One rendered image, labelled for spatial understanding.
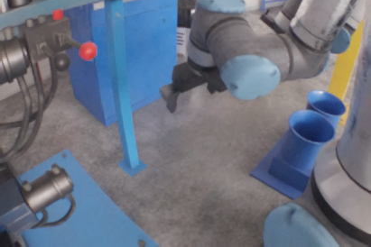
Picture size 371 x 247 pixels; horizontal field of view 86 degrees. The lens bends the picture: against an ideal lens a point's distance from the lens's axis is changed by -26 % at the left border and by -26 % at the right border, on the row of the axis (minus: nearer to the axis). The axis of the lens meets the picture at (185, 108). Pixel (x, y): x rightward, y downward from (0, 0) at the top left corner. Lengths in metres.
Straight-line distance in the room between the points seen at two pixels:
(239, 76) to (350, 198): 0.25
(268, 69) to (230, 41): 0.08
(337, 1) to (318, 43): 0.09
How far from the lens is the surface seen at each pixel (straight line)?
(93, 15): 1.52
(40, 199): 0.88
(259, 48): 0.41
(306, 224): 0.23
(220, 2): 0.46
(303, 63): 0.47
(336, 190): 0.22
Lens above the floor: 1.15
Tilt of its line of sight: 35 degrees down
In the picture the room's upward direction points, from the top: 1 degrees clockwise
